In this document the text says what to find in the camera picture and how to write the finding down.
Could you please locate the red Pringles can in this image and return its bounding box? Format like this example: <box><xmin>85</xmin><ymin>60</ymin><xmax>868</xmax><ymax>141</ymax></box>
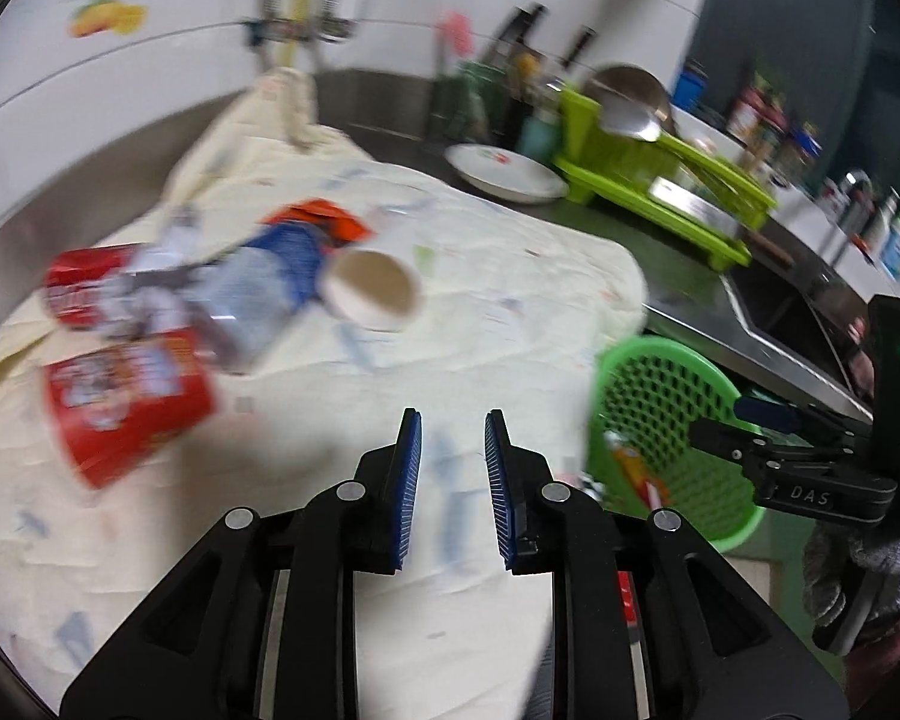
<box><xmin>38</xmin><ymin>330</ymin><xmax>215</xmax><ymax>489</ymax></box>

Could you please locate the steel cleaver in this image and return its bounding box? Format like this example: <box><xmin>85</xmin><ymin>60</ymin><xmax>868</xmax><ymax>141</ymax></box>
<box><xmin>649</xmin><ymin>177</ymin><xmax>795</xmax><ymax>268</ymax></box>

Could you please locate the steel ladle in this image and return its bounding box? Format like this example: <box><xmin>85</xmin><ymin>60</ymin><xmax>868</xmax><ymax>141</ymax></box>
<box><xmin>600</xmin><ymin>91</ymin><xmax>662</xmax><ymax>143</ymax></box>

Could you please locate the grey gloved right hand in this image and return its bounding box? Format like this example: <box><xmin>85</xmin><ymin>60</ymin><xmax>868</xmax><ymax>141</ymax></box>
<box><xmin>803</xmin><ymin>523</ymin><xmax>900</xmax><ymax>629</ymax></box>

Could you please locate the crumpled white paper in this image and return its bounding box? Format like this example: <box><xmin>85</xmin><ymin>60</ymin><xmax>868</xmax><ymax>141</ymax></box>
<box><xmin>94</xmin><ymin>203</ymin><xmax>201</xmax><ymax>340</ymax></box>

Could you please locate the pink brush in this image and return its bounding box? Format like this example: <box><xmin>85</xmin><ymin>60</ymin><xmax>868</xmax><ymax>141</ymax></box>
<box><xmin>439</xmin><ymin>11</ymin><xmax>473</xmax><ymax>60</ymax></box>

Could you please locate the silver blue drink can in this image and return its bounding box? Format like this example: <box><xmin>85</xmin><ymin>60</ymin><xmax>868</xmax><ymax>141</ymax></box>
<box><xmin>183</xmin><ymin>221</ymin><xmax>331</xmax><ymax>374</ymax></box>

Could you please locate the steel bowl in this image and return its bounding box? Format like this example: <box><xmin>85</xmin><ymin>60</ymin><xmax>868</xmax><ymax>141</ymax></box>
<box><xmin>583</xmin><ymin>64</ymin><xmax>678</xmax><ymax>135</ymax></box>

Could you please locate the lime green dish rack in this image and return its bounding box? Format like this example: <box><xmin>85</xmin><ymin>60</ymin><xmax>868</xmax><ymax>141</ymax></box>
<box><xmin>554</xmin><ymin>88</ymin><xmax>775</xmax><ymax>273</ymax></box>

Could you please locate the chrome sink faucet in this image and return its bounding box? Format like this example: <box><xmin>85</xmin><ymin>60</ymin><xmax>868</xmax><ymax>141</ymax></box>
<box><xmin>836</xmin><ymin>169</ymin><xmax>875</xmax><ymax>241</ymax></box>

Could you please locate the cream quilted cloth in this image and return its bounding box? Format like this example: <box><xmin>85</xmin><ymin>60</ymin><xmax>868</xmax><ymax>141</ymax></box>
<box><xmin>0</xmin><ymin>67</ymin><xmax>650</xmax><ymax>720</ymax></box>

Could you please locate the white paper cup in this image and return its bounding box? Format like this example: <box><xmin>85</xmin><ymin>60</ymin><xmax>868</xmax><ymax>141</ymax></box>
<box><xmin>317</xmin><ymin>249</ymin><xmax>421</xmax><ymax>333</ymax></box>

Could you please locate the dark green utensil holder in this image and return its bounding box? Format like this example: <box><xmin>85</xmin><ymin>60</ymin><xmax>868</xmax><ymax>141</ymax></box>
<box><xmin>429</xmin><ymin>62</ymin><xmax>509</xmax><ymax>143</ymax></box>

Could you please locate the green perforated trash basket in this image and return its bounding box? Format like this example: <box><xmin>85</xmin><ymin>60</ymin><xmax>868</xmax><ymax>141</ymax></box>
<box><xmin>582</xmin><ymin>335</ymin><xmax>764</xmax><ymax>553</ymax></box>

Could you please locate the white blue detergent bottle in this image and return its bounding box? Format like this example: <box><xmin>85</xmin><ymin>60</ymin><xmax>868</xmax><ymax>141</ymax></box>
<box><xmin>878</xmin><ymin>215</ymin><xmax>900</xmax><ymax>281</ymax></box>

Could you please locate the white oval plate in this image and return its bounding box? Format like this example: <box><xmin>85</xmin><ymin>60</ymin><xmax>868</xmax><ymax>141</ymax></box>
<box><xmin>445</xmin><ymin>143</ymin><xmax>569</xmax><ymax>205</ymax></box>

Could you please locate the red Coca-Cola can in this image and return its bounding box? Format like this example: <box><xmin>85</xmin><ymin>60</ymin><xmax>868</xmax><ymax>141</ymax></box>
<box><xmin>43</xmin><ymin>244</ymin><xmax>141</xmax><ymax>330</ymax></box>

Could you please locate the orange snack wrapper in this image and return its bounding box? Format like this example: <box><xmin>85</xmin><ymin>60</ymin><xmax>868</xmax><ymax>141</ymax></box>
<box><xmin>260</xmin><ymin>199</ymin><xmax>374</xmax><ymax>247</ymax></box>

